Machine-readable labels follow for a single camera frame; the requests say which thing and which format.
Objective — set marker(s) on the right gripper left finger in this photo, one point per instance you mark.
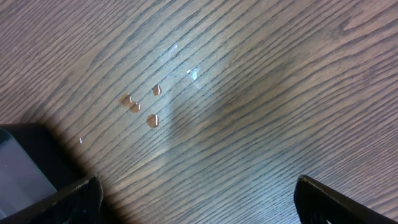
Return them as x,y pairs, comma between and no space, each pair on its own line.
79,202

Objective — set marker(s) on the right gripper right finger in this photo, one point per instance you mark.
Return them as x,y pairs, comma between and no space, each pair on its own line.
316,203

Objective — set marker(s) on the black rectangular tray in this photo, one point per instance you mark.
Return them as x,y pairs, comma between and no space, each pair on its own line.
33,167

